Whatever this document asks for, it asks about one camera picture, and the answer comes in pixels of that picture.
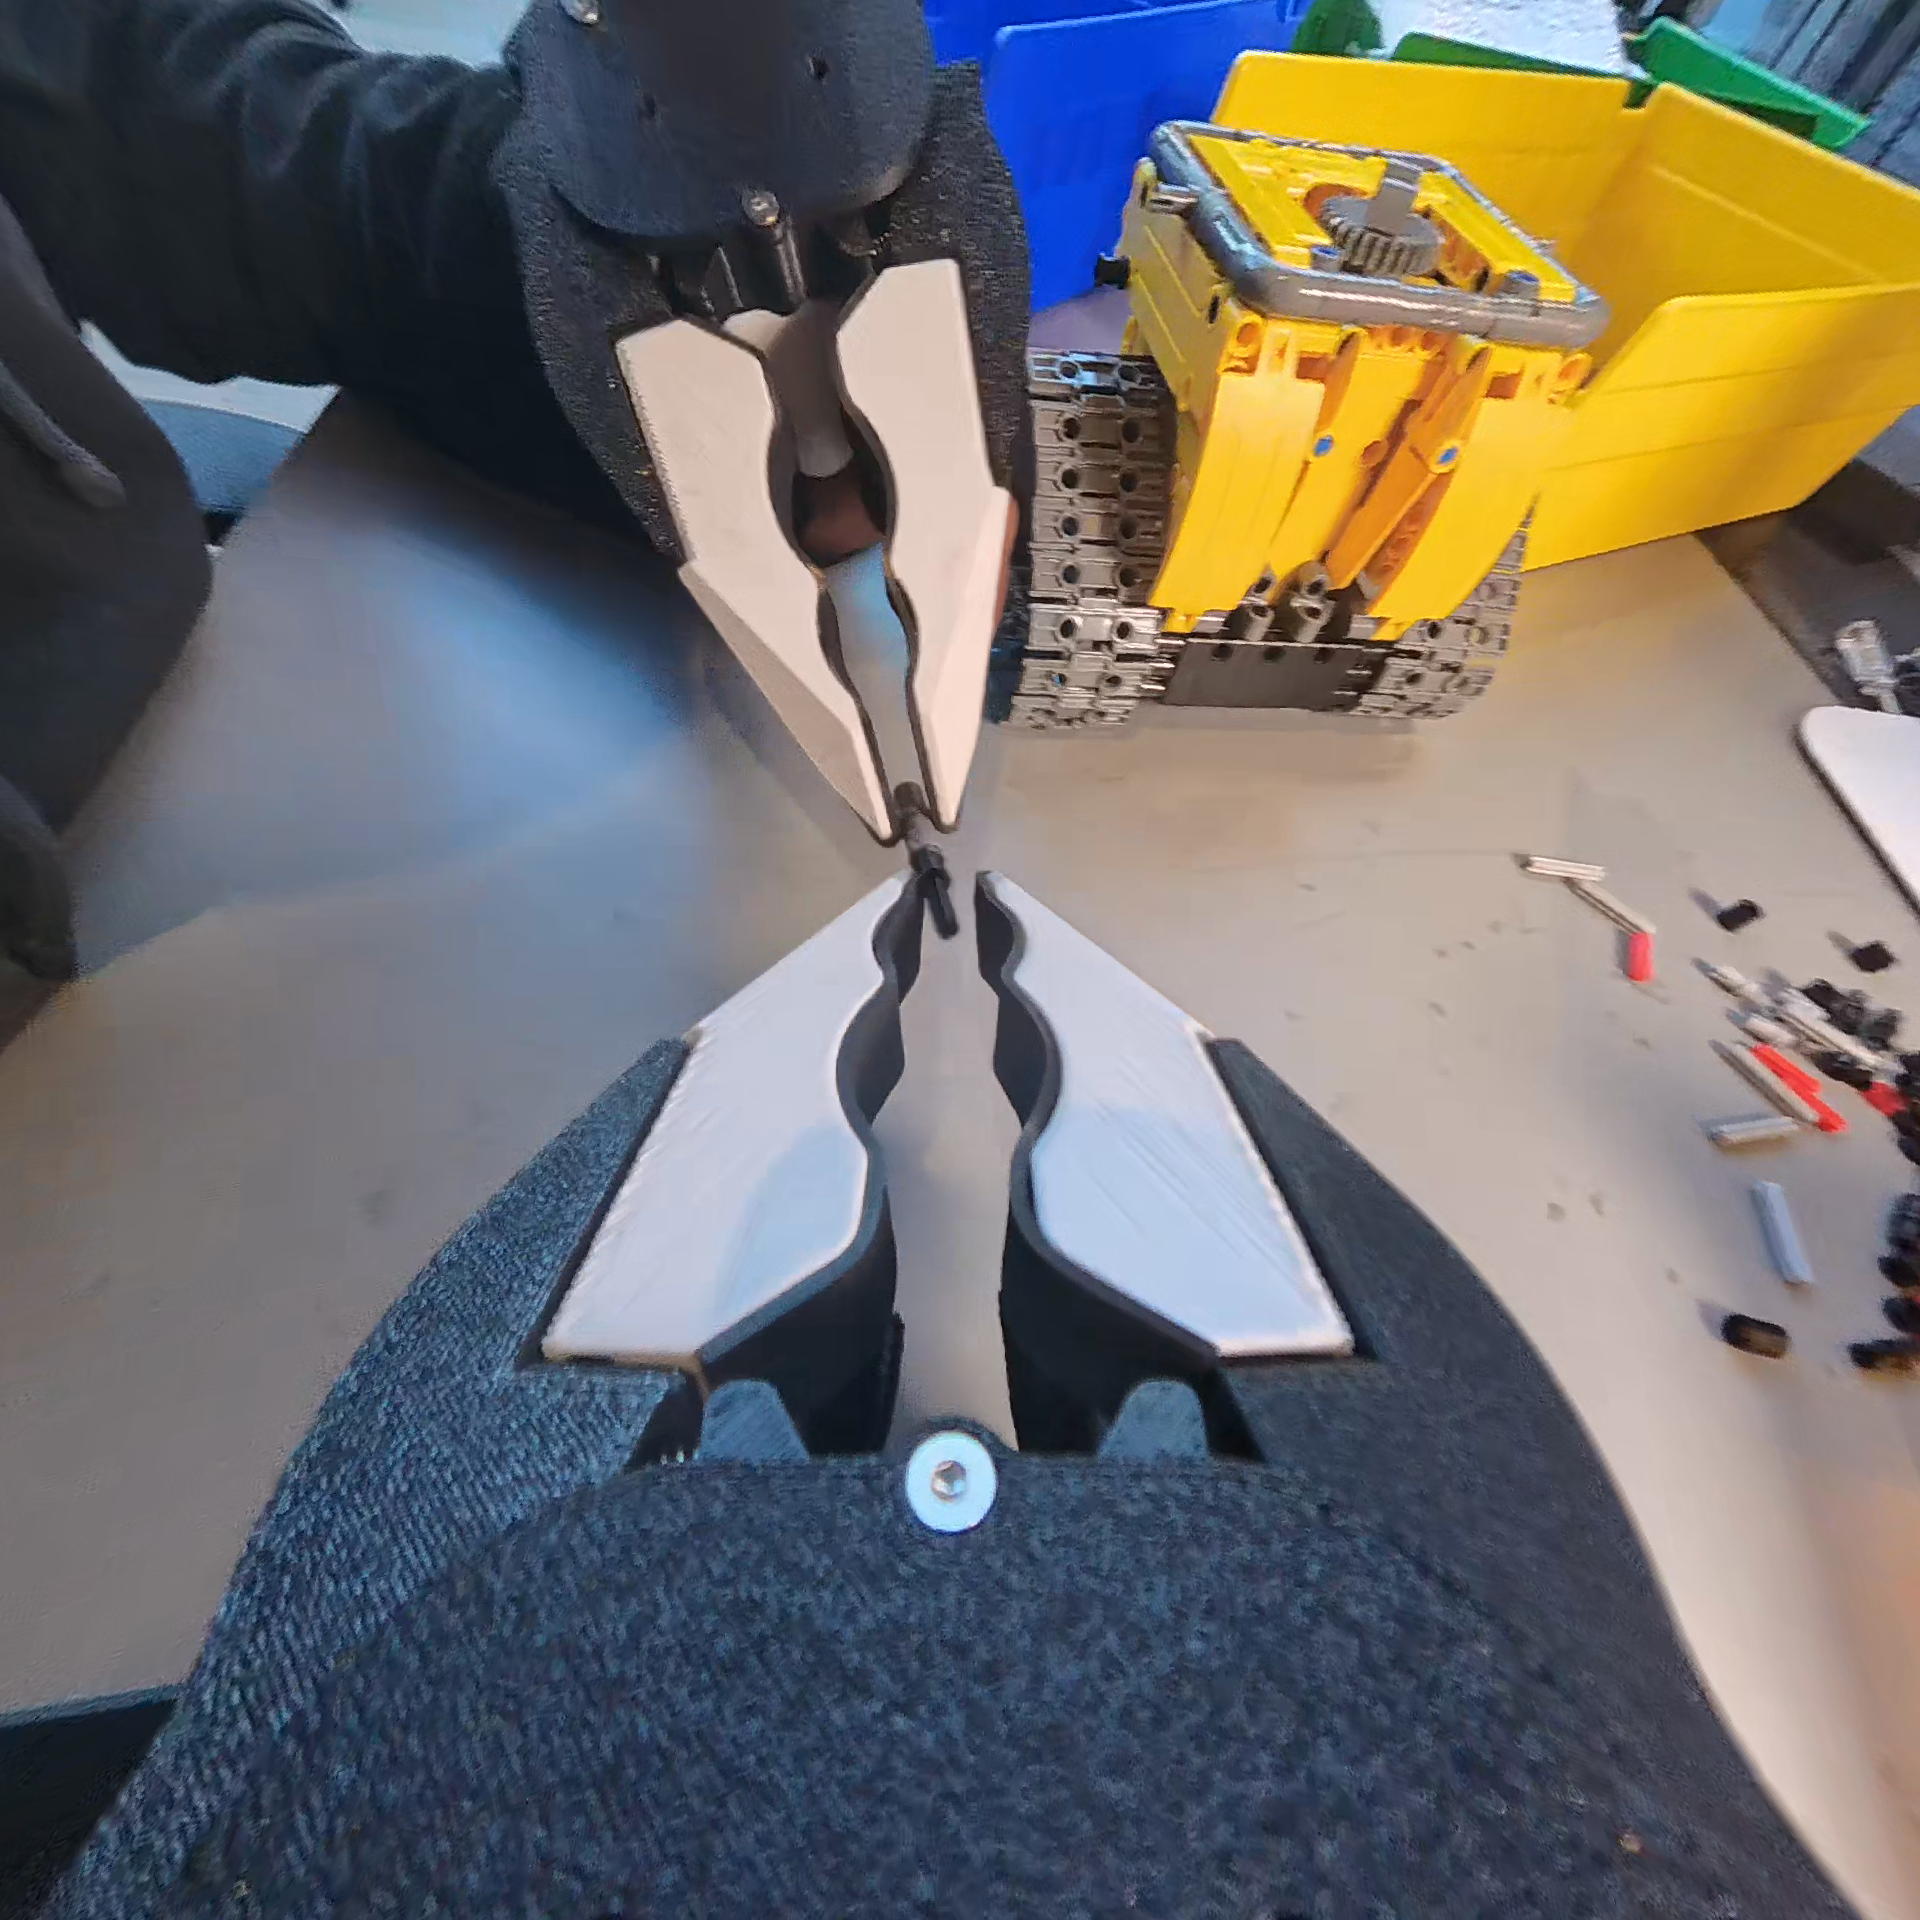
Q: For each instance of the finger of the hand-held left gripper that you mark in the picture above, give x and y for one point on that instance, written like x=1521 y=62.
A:
x=944 y=451
x=720 y=495

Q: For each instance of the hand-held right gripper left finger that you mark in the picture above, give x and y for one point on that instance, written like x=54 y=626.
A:
x=704 y=1200

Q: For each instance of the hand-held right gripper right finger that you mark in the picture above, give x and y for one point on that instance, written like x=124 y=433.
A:
x=1184 y=1200

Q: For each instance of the grey toy track belt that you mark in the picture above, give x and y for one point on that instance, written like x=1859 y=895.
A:
x=1079 y=523
x=1448 y=662

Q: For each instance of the small grey axle connector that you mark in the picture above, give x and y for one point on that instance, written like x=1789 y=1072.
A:
x=905 y=803

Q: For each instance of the yellow building-block toy vehicle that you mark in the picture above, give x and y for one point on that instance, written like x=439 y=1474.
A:
x=1319 y=422

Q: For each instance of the small black axle pin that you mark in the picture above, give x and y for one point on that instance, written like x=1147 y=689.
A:
x=935 y=891

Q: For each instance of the yellow plastic storage bin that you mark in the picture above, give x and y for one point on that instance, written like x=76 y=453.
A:
x=1724 y=345

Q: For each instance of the green plastic storage bin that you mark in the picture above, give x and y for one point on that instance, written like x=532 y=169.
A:
x=1710 y=59

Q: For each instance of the grey desk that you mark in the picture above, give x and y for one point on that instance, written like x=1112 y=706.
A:
x=452 y=1050

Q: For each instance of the person's left hand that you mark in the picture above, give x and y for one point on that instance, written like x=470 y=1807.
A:
x=832 y=517

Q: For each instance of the blue plastic storage bin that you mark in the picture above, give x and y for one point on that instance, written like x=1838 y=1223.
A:
x=1067 y=136

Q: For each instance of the pile of small building pieces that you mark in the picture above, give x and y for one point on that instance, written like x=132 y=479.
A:
x=1785 y=1065

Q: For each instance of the white monitor stand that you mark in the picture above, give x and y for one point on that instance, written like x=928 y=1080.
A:
x=1876 y=797

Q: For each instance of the black quilted pad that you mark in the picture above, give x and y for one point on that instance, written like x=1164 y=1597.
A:
x=61 y=1770

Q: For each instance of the small clear plug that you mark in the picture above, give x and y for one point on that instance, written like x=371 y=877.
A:
x=1862 y=662

